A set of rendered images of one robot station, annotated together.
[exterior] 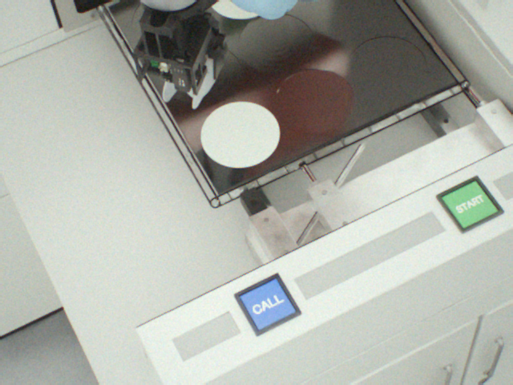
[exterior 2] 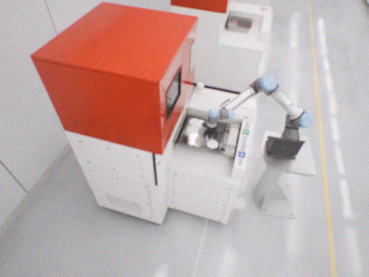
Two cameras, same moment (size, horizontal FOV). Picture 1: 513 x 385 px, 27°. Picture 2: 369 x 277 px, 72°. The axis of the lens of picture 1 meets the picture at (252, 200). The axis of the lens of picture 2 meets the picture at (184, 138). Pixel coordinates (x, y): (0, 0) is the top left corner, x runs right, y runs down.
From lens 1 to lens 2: 1.42 m
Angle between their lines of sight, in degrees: 33
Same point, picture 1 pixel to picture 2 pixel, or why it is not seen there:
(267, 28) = (200, 131)
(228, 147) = (213, 146)
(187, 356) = (241, 165)
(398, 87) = (221, 128)
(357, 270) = (244, 145)
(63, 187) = (195, 167)
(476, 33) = not seen: hidden behind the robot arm
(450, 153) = (232, 131)
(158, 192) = (205, 159)
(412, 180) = (232, 136)
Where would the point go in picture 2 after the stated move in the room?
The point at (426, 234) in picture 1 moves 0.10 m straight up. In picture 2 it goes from (245, 138) to (248, 129)
